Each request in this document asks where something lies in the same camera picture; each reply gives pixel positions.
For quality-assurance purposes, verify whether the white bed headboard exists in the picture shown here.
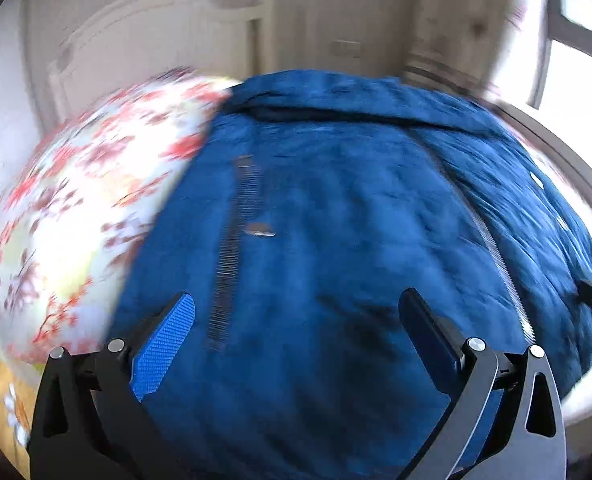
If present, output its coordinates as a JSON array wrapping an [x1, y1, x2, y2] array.
[[46, 0, 271, 106]]

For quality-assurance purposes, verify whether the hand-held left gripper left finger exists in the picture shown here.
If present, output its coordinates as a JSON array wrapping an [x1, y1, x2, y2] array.
[[28, 291, 197, 480]]

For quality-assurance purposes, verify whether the yellow bed sheet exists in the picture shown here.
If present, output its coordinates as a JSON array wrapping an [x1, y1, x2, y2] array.
[[0, 345, 36, 471]]

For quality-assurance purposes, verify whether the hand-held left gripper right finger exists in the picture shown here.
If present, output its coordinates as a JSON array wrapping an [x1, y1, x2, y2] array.
[[398, 287, 569, 480]]

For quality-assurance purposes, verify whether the floral quilt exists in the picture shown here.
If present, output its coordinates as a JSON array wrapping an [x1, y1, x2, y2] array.
[[0, 67, 241, 366]]

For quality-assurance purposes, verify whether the printed curtain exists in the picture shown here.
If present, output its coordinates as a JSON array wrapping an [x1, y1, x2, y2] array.
[[403, 0, 532, 91]]

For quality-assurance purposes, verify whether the dark framed window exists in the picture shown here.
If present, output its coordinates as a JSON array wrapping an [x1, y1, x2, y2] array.
[[486, 0, 592, 121]]

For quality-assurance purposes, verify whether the blue quilted jacket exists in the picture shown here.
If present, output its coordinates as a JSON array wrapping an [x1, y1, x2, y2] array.
[[108, 71, 592, 480]]

